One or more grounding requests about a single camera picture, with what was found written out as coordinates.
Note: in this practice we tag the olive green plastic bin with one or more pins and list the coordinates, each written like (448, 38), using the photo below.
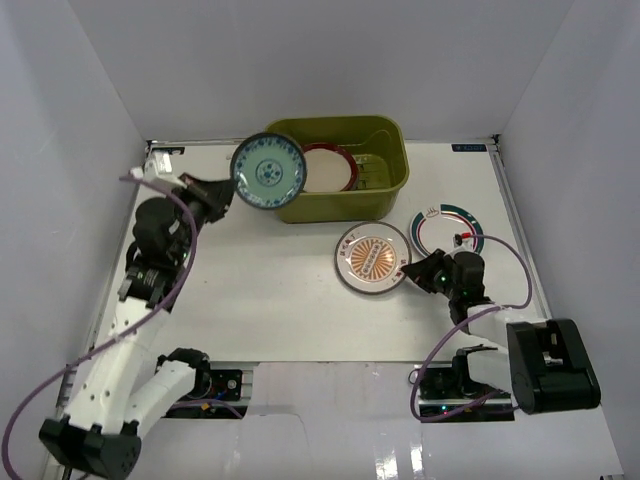
(377, 145)

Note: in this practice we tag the left table corner label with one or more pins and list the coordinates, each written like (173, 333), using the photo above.
(171, 150)

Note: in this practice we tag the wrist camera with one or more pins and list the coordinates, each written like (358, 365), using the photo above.
(158, 170)
(464, 240)

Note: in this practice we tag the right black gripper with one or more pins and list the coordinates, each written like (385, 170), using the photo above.
(421, 272)

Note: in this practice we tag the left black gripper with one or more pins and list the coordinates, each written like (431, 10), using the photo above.
(214, 195)

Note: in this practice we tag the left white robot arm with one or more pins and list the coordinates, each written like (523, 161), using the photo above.
(101, 430)

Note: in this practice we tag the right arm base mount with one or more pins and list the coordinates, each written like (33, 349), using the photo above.
(444, 387)

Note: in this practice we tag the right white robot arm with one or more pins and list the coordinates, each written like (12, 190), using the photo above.
(542, 363)

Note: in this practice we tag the small blue patterned plate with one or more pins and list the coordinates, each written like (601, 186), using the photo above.
(268, 170)

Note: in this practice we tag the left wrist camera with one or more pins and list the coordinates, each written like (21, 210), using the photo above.
(158, 170)

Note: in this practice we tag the white orange sunburst plate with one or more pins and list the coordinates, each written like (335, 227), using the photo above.
(369, 258)

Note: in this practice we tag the right table corner label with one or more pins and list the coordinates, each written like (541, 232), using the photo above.
(468, 148)

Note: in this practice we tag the beige plate dark red rim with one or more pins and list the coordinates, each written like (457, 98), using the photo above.
(330, 169)

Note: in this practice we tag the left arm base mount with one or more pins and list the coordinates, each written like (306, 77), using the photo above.
(221, 398)

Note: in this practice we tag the table corner label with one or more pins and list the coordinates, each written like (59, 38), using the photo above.
(468, 148)
(171, 150)

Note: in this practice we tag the white plate green rim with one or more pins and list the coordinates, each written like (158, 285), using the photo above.
(435, 227)

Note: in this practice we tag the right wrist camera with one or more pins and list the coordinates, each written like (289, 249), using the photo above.
(464, 240)

